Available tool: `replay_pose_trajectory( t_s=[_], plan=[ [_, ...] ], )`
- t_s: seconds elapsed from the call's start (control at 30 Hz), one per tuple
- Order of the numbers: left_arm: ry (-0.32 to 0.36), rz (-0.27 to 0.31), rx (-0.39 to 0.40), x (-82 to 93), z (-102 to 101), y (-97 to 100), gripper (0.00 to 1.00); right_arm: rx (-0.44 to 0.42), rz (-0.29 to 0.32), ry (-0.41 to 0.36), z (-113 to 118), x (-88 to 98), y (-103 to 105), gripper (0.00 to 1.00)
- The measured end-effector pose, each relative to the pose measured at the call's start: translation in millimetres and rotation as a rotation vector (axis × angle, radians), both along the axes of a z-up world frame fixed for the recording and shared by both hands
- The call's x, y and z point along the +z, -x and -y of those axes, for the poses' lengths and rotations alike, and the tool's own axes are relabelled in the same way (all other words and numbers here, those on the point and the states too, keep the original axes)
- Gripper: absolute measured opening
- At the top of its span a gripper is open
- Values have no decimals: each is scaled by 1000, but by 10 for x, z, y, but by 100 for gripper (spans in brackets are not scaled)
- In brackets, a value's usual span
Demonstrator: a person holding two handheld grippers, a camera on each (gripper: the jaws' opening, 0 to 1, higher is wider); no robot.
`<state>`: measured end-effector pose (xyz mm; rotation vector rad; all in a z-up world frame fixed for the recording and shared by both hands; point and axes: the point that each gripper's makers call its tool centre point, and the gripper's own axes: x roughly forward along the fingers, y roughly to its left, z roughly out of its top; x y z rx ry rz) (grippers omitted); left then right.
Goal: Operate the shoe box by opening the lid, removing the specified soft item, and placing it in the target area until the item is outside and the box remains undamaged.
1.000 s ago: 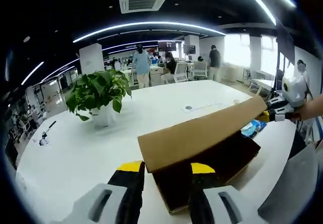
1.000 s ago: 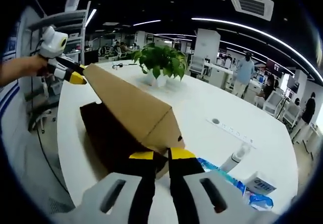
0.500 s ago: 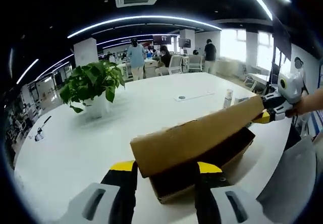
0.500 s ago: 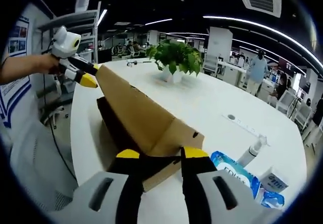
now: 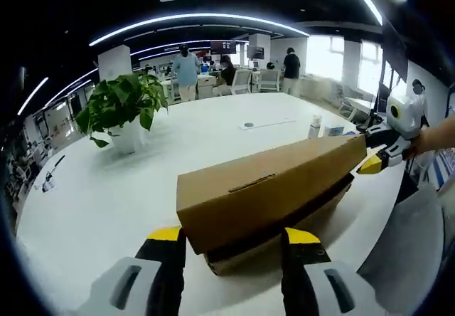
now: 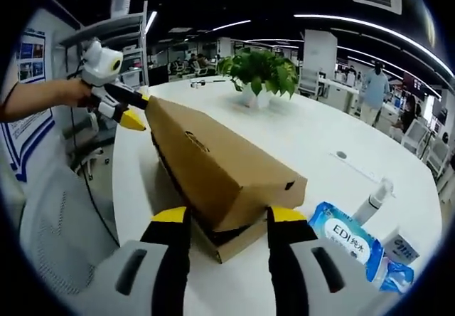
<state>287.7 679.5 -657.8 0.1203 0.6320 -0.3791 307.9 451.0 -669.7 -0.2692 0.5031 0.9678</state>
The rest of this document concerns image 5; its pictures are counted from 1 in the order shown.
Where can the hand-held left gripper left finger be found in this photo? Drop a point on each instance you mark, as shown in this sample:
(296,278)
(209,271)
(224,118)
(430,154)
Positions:
(160,277)

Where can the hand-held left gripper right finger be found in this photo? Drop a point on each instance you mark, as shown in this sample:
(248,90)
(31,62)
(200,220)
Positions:
(302,280)

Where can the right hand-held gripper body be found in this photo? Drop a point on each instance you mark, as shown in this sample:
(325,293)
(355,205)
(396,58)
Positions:
(409,116)

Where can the brown cardboard shoe box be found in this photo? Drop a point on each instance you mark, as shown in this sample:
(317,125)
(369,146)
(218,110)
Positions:
(266,188)

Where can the small white blue box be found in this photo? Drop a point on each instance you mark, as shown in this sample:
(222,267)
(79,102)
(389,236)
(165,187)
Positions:
(334,131)

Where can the computer monitor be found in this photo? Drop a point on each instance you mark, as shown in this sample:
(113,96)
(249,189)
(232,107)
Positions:
(383,99)

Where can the white spray bottle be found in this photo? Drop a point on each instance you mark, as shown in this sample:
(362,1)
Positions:
(315,127)

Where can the grey mesh chair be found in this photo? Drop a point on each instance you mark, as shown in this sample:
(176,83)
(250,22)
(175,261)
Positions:
(401,245)

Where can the white office chair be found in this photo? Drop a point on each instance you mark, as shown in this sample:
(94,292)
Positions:
(269,79)
(241,81)

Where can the green plant in white pot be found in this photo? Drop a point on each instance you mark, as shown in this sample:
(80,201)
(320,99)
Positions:
(121,99)

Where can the white pillar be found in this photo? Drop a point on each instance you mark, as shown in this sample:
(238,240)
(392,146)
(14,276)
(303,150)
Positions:
(113,63)

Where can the dark wall screen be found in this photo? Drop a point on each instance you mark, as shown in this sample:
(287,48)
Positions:
(394,49)

